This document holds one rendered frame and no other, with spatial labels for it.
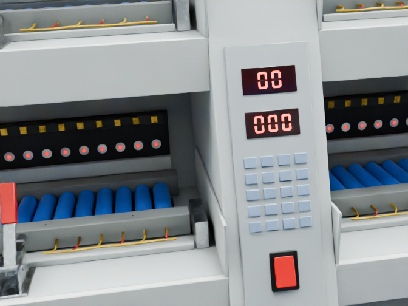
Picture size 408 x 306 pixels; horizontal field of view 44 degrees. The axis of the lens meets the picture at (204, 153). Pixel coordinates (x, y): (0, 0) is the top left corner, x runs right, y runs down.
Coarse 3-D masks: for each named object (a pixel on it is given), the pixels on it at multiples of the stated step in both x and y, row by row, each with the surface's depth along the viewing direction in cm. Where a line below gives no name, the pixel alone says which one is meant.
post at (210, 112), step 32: (224, 0) 41; (256, 0) 42; (288, 0) 42; (224, 32) 42; (256, 32) 42; (288, 32) 42; (224, 64) 42; (320, 64) 43; (192, 96) 58; (224, 96) 42; (320, 96) 43; (224, 128) 42; (320, 128) 43; (224, 160) 42; (320, 160) 43; (224, 192) 42; (320, 192) 43
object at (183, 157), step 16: (64, 0) 59; (352, 80) 64; (368, 80) 64; (384, 80) 64; (400, 80) 65; (144, 96) 61; (160, 96) 61; (176, 96) 61; (0, 112) 59; (16, 112) 59; (32, 112) 59; (48, 112) 60; (64, 112) 60; (80, 112) 60; (96, 112) 60; (112, 112) 60; (128, 112) 61; (176, 112) 61; (176, 128) 61; (192, 128) 62; (176, 144) 61; (192, 144) 62; (176, 160) 62; (192, 160) 62; (96, 176) 60; (192, 176) 62
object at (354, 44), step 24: (336, 0) 49; (360, 0) 50; (384, 0) 50; (336, 24) 45; (360, 24) 45; (384, 24) 44; (336, 48) 43; (360, 48) 44; (384, 48) 44; (336, 72) 44; (360, 72) 44; (384, 72) 45
